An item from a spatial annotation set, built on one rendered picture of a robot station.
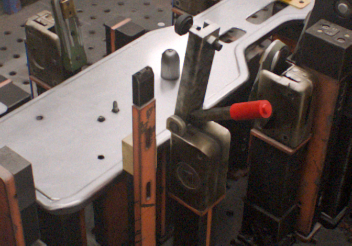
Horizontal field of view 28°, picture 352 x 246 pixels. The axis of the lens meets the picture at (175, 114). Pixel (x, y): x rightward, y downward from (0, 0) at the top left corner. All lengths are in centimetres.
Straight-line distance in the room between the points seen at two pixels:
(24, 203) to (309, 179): 61
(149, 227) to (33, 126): 23
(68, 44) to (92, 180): 29
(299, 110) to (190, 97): 20
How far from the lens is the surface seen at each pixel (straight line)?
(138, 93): 83
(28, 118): 109
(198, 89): 92
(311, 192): 123
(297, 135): 109
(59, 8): 116
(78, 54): 120
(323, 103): 112
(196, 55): 88
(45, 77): 126
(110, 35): 131
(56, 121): 107
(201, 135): 96
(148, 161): 91
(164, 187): 120
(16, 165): 71
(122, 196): 119
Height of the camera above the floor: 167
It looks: 39 degrees down
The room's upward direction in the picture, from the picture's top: 1 degrees clockwise
